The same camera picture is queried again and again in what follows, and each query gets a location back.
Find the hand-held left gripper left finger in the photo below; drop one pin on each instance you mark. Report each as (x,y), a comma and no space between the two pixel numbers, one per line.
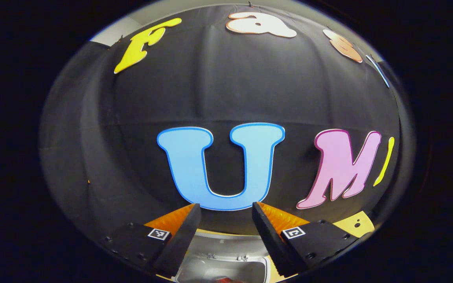
(181,243)

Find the white desktop garbage bin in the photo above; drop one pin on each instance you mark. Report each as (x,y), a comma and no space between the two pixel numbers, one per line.
(226,245)

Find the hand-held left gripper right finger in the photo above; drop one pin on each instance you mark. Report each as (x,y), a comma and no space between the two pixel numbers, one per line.
(271,243)

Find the black backdrop cloth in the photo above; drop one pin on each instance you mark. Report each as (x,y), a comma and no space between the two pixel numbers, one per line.
(210,90)

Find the red pop can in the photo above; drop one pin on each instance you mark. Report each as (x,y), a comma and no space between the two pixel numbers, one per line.
(226,280)

